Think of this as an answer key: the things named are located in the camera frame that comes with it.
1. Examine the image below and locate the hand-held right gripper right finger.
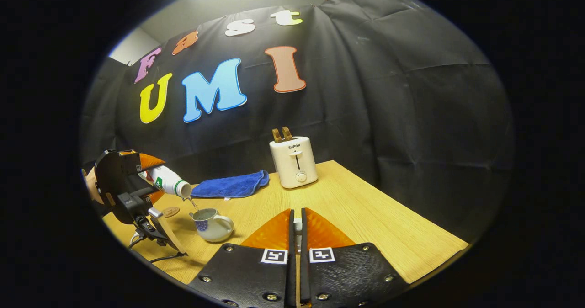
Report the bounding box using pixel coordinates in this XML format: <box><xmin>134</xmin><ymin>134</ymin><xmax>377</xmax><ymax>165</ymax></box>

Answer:
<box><xmin>299</xmin><ymin>207</ymin><xmax>410</xmax><ymax>308</ymax></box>

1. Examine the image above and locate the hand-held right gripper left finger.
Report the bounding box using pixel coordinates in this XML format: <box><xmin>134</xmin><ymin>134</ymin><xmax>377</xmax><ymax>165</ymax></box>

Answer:
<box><xmin>187</xmin><ymin>208</ymin><xmax>296</xmax><ymax>308</ymax></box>

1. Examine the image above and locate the white green-label water bottle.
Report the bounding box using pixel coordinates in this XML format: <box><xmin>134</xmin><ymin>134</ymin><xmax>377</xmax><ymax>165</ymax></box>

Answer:
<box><xmin>138</xmin><ymin>165</ymin><xmax>193</xmax><ymax>198</ymax></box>

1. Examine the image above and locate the white blue-patterned teacup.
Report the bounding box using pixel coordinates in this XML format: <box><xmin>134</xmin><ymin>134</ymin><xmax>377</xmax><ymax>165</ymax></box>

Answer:
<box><xmin>189</xmin><ymin>208</ymin><xmax>235</xmax><ymax>243</ymax></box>

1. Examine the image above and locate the blue towel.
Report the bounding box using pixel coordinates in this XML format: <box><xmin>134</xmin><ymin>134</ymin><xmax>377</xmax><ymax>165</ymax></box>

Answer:
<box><xmin>191</xmin><ymin>170</ymin><xmax>270</xmax><ymax>199</ymax></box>

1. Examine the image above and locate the white toaster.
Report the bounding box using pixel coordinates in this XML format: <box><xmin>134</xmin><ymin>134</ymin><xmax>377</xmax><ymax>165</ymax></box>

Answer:
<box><xmin>269</xmin><ymin>136</ymin><xmax>319</xmax><ymax>189</ymax></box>

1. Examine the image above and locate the black backdrop cloth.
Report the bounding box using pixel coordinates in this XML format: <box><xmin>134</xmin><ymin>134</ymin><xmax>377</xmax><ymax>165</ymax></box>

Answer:
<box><xmin>80</xmin><ymin>0</ymin><xmax>515</xmax><ymax>240</ymax></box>

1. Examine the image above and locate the black cable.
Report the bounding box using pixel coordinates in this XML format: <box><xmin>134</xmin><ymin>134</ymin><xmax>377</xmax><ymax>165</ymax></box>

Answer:
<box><xmin>129</xmin><ymin>235</ymin><xmax>186</xmax><ymax>264</ymax></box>

